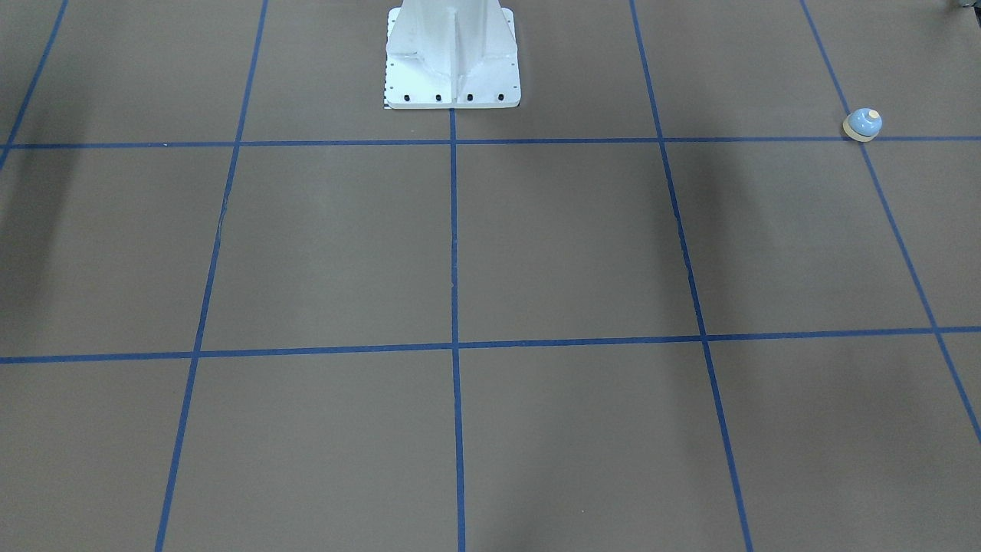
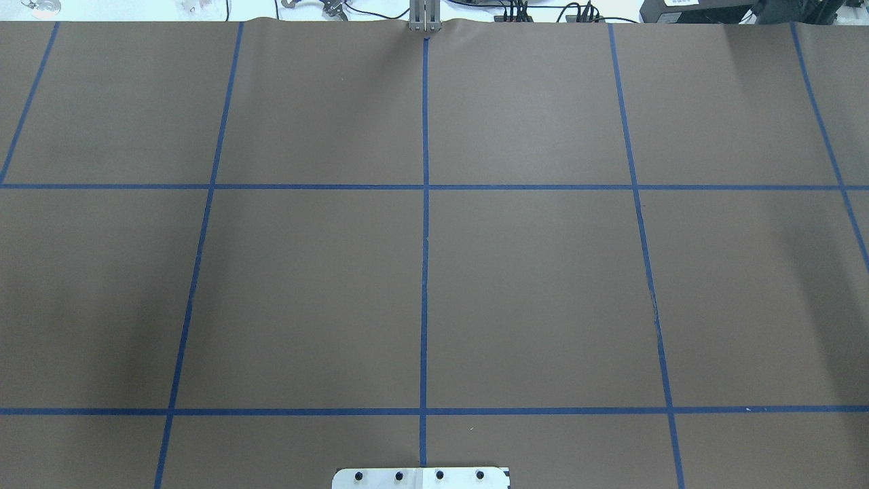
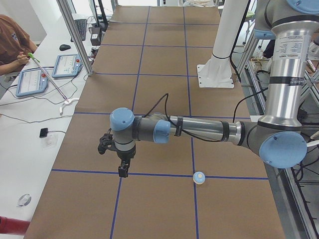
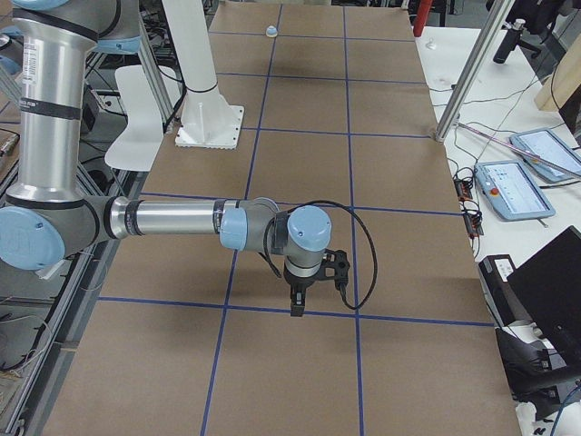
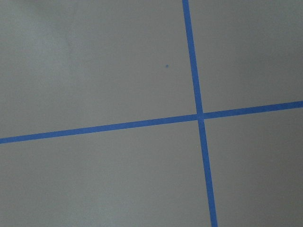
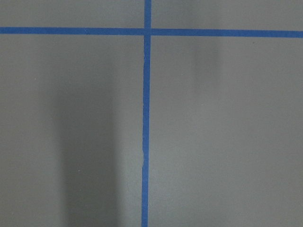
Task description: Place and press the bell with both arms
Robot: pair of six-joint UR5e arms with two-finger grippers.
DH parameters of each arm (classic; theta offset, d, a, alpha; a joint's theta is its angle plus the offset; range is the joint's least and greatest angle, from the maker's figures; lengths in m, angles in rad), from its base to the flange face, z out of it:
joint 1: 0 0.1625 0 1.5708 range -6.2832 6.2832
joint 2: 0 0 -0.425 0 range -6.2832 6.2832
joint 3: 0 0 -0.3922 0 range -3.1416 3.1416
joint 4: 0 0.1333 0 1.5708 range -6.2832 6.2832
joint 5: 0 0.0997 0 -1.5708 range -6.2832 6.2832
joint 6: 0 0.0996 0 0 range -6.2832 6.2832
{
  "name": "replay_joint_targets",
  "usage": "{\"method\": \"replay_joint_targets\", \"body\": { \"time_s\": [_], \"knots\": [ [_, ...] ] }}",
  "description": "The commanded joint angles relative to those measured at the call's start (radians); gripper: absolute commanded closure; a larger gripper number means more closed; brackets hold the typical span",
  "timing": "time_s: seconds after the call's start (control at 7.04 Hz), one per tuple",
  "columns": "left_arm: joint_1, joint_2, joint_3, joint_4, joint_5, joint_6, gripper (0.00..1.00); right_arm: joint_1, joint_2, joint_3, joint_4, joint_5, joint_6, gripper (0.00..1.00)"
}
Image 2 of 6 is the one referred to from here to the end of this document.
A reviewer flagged brown paper table mat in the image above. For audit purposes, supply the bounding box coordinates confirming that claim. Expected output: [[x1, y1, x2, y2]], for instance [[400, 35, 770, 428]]
[[1, 18, 867, 488]]

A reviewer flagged aluminium frame post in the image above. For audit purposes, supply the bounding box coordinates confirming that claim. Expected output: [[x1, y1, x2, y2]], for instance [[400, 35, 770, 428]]
[[409, 0, 443, 32]]

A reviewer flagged white camera column pedestal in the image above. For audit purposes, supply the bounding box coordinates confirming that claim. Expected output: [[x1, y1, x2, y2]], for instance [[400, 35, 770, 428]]
[[331, 467, 511, 488]]

